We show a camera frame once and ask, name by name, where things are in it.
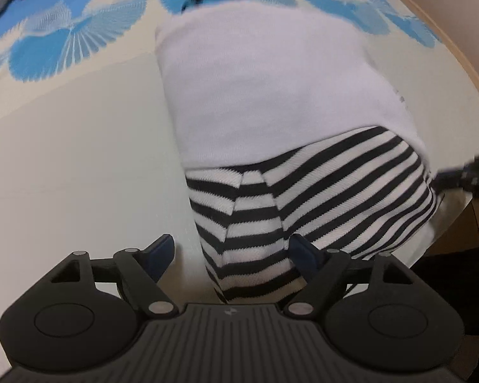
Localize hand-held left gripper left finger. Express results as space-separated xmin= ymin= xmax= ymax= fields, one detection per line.
xmin=44 ymin=233 xmax=180 ymax=320

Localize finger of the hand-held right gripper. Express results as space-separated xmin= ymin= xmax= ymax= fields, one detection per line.
xmin=434 ymin=164 xmax=475 ymax=191

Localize wooden bed frame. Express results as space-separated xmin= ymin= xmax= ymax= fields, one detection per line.
xmin=361 ymin=0 xmax=479 ymax=224

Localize black white striped hoodie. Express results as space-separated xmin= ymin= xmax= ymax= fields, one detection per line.
xmin=154 ymin=0 xmax=445 ymax=304

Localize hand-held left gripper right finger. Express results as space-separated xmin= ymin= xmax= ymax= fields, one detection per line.
xmin=283 ymin=233 xmax=422 ymax=320

